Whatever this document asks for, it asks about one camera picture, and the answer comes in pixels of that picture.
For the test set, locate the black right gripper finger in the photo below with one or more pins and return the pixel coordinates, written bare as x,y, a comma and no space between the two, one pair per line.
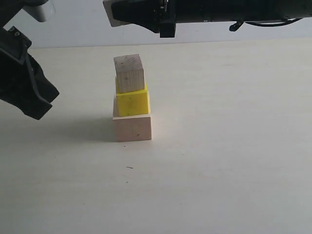
144,13

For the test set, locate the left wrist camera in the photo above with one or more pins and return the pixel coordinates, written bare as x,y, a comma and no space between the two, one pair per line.
40,10

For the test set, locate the large pale wooden cube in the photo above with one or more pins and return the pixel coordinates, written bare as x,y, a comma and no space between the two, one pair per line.
132,128

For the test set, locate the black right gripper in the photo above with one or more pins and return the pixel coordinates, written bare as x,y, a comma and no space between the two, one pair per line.
261,13

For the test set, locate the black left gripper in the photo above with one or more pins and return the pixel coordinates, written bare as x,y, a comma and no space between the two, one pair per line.
22,80

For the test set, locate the yellow cube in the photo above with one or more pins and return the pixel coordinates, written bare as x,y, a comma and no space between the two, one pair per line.
132,103

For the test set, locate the medium brown wooden cube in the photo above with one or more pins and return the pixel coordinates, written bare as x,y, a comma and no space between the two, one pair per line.
129,73

